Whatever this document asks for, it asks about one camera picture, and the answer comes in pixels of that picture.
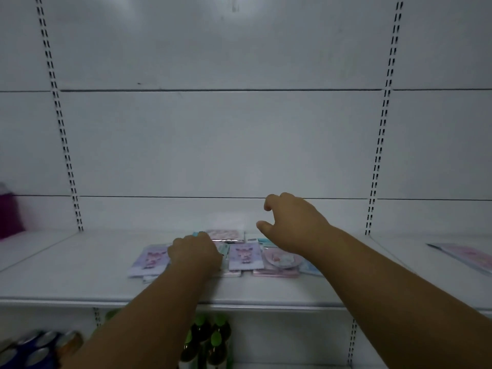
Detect person's left hand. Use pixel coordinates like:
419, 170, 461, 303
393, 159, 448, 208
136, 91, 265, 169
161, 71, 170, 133
167, 232, 223, 279

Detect person's right hand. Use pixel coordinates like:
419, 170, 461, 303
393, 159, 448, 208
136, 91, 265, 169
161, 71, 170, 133
256, 192, 333, 262

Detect pink heart bear packet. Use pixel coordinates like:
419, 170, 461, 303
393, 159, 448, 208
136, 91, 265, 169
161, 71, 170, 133
263, 245, 305, 270

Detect purple cartoon packets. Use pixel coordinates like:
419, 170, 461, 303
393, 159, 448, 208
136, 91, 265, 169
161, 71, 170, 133
128, 229, 323, 283

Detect stack of teal pink packets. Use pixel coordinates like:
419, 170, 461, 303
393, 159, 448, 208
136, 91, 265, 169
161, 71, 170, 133
426, 242, 492, 276

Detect person's right forearm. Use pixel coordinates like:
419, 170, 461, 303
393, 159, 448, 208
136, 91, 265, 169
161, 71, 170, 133
307, 224, 492, 369

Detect person's left forearm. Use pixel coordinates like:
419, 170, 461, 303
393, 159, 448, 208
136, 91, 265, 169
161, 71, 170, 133
63, 263, 220, 369

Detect group of green-capped tea bottles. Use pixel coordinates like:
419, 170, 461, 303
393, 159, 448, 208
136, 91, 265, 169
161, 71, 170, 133
104, 309, 233, 369

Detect group of soda cans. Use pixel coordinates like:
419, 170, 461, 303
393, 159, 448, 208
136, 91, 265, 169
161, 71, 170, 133
0, 329, 84, 369

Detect group of magenta liquid bottles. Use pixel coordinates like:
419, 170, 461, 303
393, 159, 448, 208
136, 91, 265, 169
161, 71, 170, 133
0, 182, 26, 241

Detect white slotted upright rail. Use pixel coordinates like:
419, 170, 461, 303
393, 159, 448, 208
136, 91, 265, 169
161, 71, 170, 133
345, 0, 405, 366
33, 0, 102, 328

